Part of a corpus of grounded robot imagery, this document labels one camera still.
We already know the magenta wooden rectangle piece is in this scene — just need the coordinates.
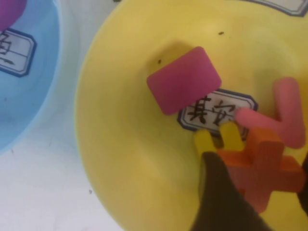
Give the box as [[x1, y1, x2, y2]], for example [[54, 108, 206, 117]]
[[146, 46, 222, 116]]

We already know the magenta wooden fish piece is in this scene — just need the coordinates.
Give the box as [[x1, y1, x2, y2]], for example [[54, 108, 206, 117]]
[[0, 0, 26, 31]]

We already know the inside label of yellow bowl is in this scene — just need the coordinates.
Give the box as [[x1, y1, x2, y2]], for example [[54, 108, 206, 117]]
[[177, 88, 259, 141]]

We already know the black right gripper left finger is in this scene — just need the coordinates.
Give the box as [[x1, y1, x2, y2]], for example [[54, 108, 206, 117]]
[[190, 151, 266, 231]]

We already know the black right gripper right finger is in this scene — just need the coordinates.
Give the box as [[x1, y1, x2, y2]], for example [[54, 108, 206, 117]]
[[297, 153, 308, 218]]

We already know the yellow wooden equals sign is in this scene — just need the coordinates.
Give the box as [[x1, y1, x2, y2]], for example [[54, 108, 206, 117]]
[[194, 122, 244, 193]]

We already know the orange wooden plus sign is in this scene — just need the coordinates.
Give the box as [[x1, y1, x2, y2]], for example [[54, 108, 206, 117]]
[[216, 127, 307, 214]]

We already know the pink wooden greater-than sign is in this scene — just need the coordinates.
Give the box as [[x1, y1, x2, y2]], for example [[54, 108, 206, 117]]
[[234, 77, 308, 150]]

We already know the inside label of blue bowl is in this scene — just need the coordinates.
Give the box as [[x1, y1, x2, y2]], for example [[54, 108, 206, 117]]
[[0, 28, 38, 78]]

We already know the blue plastic bowl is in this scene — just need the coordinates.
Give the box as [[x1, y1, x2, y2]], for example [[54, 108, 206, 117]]
[[0, 0, 63, 157]]

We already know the yellow plastic bowl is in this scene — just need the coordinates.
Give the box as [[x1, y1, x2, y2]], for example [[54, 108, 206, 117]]
[[74, 0, 308, 231]]

